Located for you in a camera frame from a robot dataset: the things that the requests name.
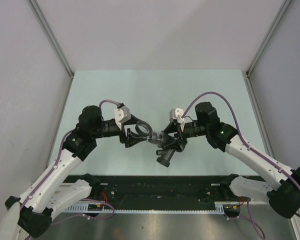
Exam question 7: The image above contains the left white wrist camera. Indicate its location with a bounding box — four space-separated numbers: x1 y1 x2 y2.
114 102 131 130

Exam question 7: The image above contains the right aluminium frame post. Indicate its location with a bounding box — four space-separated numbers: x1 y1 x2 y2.
245 0 294 78

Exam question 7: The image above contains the left aluminium frame post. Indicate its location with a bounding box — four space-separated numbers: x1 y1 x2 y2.
26 0 75 79

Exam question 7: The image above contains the aluminium frame post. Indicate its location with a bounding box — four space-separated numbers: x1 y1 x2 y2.
245 0 294 78
26 0 75 79

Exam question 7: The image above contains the grey tee pipe fitting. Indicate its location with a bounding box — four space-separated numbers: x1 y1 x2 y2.
151 136 175 168

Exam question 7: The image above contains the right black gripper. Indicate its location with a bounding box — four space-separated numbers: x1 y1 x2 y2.
161 121 209 151

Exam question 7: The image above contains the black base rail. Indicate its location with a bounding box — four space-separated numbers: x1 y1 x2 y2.
67 174 241 211

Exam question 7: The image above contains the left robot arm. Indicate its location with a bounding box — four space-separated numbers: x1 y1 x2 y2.
0 102 153 240

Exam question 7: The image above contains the aluminium side rail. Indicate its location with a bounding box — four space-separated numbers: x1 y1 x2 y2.
242 71 276 159

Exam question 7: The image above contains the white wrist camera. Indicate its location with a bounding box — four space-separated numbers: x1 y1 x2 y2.
114 102 131 130
169 108 185 125

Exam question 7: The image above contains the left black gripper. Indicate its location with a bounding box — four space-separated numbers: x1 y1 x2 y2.
91 113 147 147

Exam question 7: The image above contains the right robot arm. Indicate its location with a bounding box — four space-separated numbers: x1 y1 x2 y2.
157 102 300 219

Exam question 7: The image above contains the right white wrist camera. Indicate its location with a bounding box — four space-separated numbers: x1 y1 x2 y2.
169 108 185 125

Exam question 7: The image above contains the slotted cable duct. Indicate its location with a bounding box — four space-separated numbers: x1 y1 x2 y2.
63 201 240 215

